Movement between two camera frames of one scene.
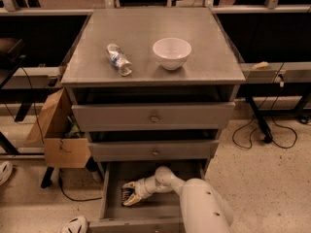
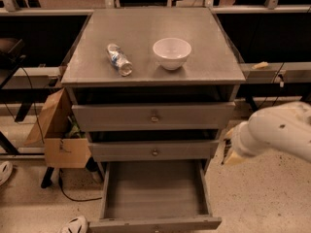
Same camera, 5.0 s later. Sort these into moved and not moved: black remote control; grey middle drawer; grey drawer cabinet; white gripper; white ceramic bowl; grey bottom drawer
Moved: white gripper; black remote control
Not moved: grey drawer cabinet; grey middle drawer; white ceramic bowl; grey bottom drawer
